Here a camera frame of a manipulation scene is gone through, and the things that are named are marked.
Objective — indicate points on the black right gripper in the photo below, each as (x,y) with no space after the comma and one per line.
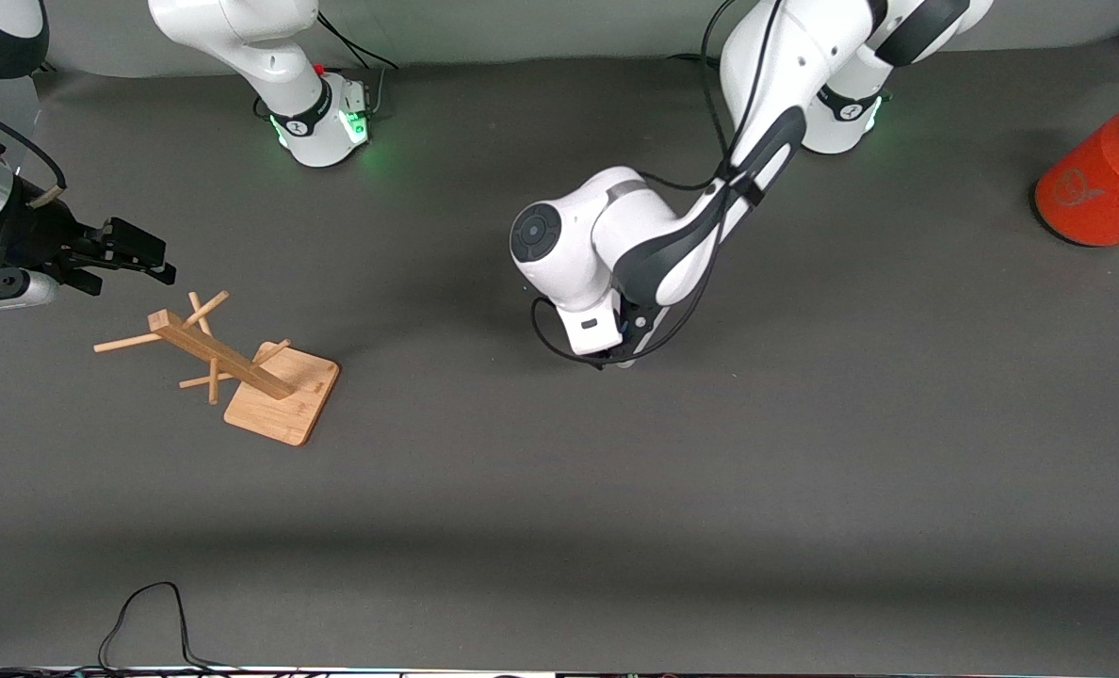
(32,235)

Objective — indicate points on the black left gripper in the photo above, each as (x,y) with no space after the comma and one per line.
(598,366)

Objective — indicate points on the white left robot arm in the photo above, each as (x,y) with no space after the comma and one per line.
(569,245)

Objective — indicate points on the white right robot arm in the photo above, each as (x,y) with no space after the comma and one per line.
(258,47)

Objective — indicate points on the wooden mug tree stand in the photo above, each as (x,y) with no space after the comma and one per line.
(282,400)

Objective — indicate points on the orange cylindrical container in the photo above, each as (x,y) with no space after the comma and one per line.
(1101,193)

